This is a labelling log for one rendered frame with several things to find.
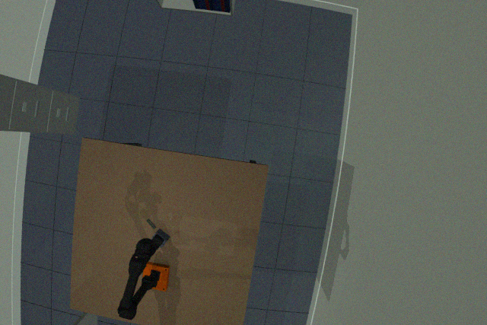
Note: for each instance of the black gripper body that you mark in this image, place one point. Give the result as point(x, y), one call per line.
point(156, 241)

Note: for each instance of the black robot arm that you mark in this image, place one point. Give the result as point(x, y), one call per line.
point(128, 304)

